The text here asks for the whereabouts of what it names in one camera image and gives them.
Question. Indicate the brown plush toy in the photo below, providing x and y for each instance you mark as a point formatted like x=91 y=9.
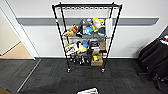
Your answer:
x=70 y=32

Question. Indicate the pale woven basket dark spots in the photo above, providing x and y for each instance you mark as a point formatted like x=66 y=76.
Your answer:
x=88 y=91

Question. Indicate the blue round item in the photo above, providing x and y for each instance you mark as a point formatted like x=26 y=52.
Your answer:
x=85 y=43

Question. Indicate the black white box stack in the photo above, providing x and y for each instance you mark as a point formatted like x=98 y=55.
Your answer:
x=94 y=45

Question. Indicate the small brown box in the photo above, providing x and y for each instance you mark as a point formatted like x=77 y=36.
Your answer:
x=102 y=45

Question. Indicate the black triangular bag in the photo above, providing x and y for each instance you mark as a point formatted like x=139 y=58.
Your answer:
x=80 y=30

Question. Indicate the white printed bag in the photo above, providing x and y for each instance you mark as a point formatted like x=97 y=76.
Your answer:
x=71 y=49

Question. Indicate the brown cardboard box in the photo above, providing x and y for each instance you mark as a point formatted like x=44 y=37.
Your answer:
x=96 y=63

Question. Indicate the tall white box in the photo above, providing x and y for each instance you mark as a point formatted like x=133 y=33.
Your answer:
x=108 y=27

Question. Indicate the black chair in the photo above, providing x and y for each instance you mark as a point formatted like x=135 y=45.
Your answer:
x=155 y=53

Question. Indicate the yellow-green item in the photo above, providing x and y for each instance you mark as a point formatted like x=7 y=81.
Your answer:
x=96 y=58

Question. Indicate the grey small toy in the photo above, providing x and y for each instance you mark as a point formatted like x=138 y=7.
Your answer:
x=88 y=22

